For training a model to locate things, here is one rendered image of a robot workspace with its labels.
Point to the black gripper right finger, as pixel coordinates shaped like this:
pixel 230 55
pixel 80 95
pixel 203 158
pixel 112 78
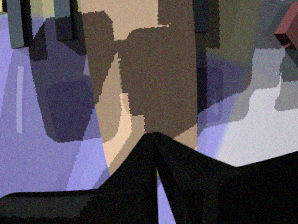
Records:
pixel 202 190

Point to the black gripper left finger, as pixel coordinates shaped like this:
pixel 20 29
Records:
pixel 129 196

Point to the pink block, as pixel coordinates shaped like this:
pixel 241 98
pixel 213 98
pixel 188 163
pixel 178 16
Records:
pixel 287 32

